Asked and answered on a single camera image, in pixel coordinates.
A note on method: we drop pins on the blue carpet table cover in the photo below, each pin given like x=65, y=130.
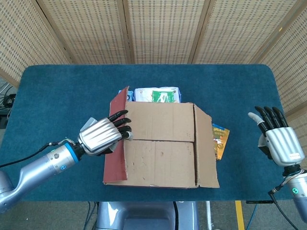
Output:
x=60, y=91

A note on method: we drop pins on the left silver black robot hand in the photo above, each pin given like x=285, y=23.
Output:
x=100, y=134

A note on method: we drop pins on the clear plastic wash bottle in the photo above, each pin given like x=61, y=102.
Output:
x=90, y=122

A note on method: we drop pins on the blue small object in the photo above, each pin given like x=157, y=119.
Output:
x=130, y=95

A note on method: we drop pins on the red cardboard box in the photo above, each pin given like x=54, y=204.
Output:
x=163, y=158

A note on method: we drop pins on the white bag with green label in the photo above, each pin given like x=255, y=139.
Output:
x=144, y=94

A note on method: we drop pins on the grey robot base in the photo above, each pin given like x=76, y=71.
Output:
x=144, y=215

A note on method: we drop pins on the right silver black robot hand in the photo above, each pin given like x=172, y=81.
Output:
x=284, y=143

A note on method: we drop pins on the small orange printed carton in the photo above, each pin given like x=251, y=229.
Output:
x=221, y=141

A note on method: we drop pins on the flat black bar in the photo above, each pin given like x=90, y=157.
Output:
x=260, y=201

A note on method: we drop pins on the white table leg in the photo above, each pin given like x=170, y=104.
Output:
x=208, y=215

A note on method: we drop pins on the woven wooden folding screen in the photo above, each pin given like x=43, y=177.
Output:
x=163, y=28

